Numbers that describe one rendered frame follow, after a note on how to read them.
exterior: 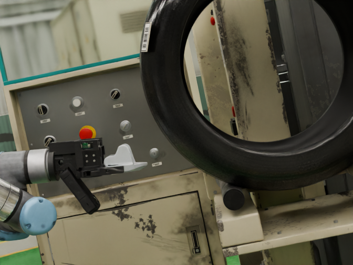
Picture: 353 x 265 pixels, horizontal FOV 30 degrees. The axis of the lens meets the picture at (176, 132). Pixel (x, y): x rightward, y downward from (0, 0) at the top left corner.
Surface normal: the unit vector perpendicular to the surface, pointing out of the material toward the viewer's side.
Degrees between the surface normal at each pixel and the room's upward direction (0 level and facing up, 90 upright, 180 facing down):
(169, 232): 90
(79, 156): 90
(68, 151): 90
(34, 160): 61
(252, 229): 90
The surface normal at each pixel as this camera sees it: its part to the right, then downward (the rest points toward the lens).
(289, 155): -0.02, 0.25
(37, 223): 0.55, -0.07
